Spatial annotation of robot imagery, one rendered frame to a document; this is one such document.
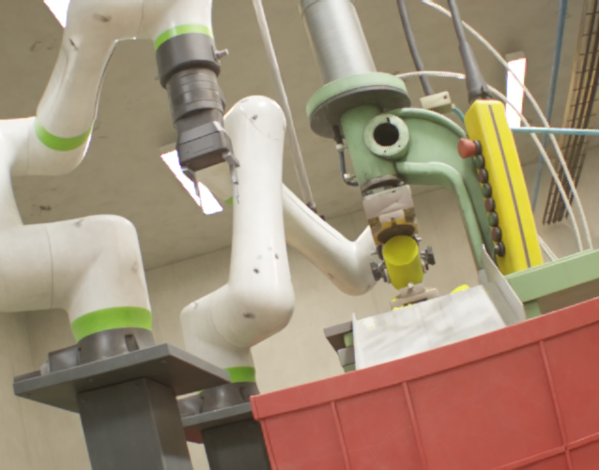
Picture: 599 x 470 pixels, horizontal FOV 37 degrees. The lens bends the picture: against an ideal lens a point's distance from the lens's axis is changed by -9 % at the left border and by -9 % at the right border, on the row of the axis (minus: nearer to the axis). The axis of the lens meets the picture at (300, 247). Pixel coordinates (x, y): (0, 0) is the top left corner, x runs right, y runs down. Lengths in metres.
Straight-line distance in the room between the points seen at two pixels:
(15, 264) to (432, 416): 0.73
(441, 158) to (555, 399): 1.11
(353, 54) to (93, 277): 0.83
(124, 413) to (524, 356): 0.66
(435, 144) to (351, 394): 1.12
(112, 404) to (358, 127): 0.84
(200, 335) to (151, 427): 0.60
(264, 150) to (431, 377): 1.15
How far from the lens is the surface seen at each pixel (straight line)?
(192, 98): 1.34
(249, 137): 1.94
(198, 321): 1.87
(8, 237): 1.38
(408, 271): 1.87
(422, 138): 1.90
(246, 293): 1.76
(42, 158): 1.74
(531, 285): 1.51
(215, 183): 2.09
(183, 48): 1.37
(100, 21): 1.39
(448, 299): 1.65
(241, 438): 1.83
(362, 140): 1.88
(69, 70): 1.51
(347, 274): 2.20
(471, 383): 0.84
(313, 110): 1.90
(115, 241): 1.39
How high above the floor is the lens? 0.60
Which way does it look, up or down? 19 degrees up
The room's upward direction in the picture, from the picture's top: 14 degrees counter-clockwise
